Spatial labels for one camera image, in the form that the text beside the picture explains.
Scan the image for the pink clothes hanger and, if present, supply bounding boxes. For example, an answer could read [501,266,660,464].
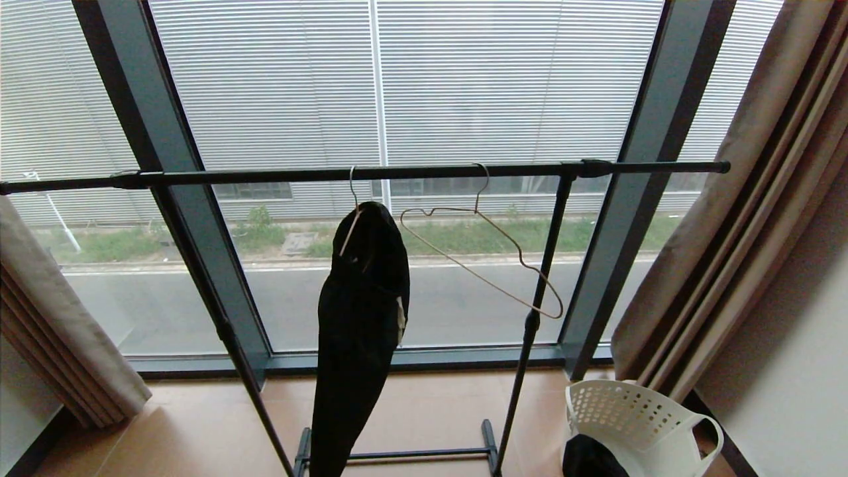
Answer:
[399,162,564,321]
[339,166,363,259]

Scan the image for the black garment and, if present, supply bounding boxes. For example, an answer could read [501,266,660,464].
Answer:
[562,433,631,477]
[309,201,411,477]

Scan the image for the black clothes rack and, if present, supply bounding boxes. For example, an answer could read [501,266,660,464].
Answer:
[0,159,732,477]

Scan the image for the white laundry basket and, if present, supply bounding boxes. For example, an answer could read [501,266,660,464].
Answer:
[564,378,725,477]

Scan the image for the window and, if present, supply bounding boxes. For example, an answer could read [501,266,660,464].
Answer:
[0,0,786,382]

